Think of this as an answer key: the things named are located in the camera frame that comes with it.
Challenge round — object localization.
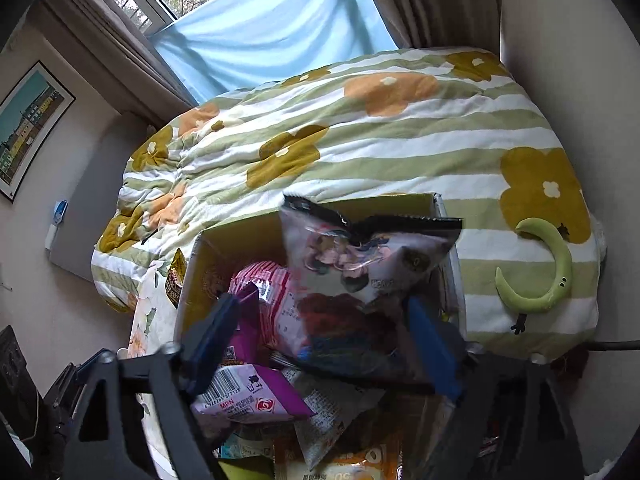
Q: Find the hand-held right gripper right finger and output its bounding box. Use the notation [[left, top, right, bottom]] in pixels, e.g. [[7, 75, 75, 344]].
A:
[[406, 296, 586, 480]]

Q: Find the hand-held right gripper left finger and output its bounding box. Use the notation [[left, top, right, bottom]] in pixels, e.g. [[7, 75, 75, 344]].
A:
[[62, 292, 242, 480]]

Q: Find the yellow-green cardboard box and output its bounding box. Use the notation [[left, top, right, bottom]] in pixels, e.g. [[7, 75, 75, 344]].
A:
[[172, 192, 468, 480]]

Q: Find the dark cartoon snack packet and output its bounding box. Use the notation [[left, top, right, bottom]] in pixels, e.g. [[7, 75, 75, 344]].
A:
[[279, 192, 463, 393]]

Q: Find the pink snack packet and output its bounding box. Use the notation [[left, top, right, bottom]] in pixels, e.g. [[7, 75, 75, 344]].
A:
[[230, 260, 311, 361]]

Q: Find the yellow snack packet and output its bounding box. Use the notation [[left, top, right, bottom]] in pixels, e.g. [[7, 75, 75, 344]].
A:
[[165, 247, 188, 306]]

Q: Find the purple snack packet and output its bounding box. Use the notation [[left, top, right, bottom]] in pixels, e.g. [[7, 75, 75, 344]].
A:
[[192, 362, 317, 426]]

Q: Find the orange white snack packet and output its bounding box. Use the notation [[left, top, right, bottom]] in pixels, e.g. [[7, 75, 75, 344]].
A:
[[272, 440, 406, 480]]

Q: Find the green moon plush toy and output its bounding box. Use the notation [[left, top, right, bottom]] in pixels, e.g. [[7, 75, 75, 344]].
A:
[[495, 217, 573, 316]]

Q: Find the grey headboard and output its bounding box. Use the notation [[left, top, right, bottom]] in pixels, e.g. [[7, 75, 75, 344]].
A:
[[47, 135, 166, 283]]

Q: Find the floral striped blanket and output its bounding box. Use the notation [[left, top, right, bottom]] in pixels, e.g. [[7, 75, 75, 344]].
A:
[[90, 47, 608, 361]]

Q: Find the beige curtain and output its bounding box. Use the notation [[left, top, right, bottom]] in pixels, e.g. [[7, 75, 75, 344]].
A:
[[40, 0, 201, 128], [355, 0, 503, 51]]

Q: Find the blue window cloth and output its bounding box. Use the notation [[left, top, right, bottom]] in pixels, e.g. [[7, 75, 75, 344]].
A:
[[150, 0, 401, 106]]

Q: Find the framed wall poster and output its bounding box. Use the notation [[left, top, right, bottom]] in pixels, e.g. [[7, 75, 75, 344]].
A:
[[0, 60, 76, 206]]

